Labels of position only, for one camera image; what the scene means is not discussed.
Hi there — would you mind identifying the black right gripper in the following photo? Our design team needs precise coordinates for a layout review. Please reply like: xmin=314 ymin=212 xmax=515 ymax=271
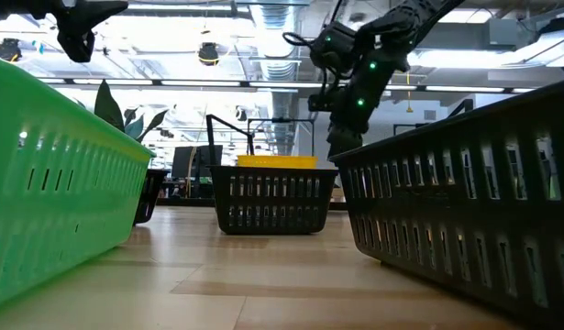
xmin=326 ymin=80 xmax=386 ymax=160

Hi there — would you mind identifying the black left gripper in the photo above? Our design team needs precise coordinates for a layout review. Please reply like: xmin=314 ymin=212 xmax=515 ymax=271
xmin=33 ymin=0 xmax=129 ymax=63

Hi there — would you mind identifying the green plastic basket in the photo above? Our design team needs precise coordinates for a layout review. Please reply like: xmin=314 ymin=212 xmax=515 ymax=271
xmin=0 ymin=54 xmax=157 ymax=313

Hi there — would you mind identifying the yellow plastic basket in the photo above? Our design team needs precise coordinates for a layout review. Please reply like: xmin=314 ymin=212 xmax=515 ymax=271
xmin=237 ymin=154 xmax=319 ymax=170

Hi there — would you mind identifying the yellow hanging pendant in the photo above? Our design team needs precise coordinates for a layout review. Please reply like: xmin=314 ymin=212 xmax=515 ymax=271
xmin=404 ymin=68 xmax=415 ymax=115

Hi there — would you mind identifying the green snake plant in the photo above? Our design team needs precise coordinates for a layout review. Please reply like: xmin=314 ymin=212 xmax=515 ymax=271
xmin=72 ymin=80 xmax=171 ymax=144

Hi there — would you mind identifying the black computer monitor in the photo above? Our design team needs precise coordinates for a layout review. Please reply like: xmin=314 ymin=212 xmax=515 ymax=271
xmin=171 ymin=145 xmax=224 ymax=180

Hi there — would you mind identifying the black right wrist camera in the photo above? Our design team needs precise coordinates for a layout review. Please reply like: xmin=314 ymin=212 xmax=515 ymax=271
xmin=307 ymin=93 xmax=340 ymax=114

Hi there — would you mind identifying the silver spiral ventilation duct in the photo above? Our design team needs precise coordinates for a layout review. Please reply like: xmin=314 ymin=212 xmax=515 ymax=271
xmin=251 ymin=4 xmax=301 ymax=157

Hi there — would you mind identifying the black hanging cord reel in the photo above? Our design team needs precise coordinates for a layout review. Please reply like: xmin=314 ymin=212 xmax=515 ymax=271
xmin=0 ymin=38 xmax=22 ymax=63
xmin=197 ymin=41 xmax=220 ymax=67

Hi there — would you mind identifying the black looped gripper cable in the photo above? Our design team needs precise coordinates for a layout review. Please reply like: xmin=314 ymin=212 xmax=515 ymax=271
xmin=282 ymin=30 xmax=319 ymax=50

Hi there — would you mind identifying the wooden shelf with black frame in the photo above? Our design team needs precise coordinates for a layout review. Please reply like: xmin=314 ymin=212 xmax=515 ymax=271
xmin=205 ymin=98 xmax=474 ymax=169

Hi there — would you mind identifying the black metal table frame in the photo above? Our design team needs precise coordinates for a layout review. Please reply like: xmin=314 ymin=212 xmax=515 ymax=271
xmin=155 ymin=195 xmax=349 ymax=212

